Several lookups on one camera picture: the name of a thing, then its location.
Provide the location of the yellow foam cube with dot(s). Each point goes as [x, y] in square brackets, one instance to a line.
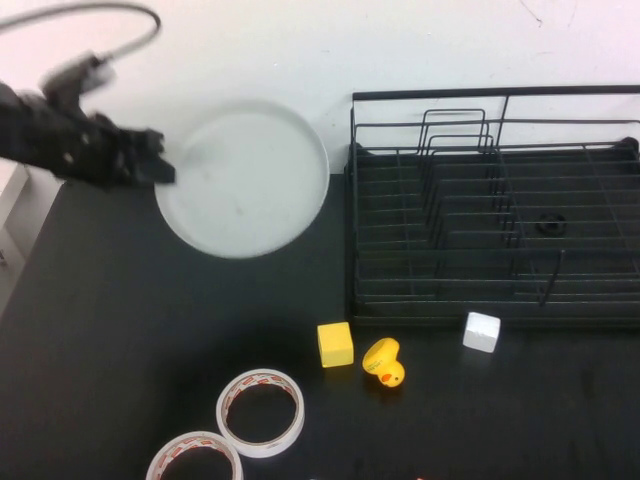
[335, 347]

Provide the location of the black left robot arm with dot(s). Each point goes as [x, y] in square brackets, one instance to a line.
[20, 130]

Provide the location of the light grey round plate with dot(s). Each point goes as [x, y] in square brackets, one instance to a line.
[250, 185]

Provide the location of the white foam cube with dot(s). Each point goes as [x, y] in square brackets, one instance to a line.
[481, 332]

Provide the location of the yellow rubber duck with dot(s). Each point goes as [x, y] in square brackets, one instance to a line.
[379, 360]

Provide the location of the grey white side cabinet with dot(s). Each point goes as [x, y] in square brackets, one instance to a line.
[10, 210]

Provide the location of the white double-sided tape roll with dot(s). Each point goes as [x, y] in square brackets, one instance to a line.
[200, 436]
[262, 450]

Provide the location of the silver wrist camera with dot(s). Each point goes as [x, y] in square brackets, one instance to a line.
[80, 75]

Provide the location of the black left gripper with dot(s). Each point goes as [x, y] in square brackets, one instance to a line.
[100, 155]

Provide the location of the black plastic drip tray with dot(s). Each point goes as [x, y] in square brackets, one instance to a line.
[410, 320]

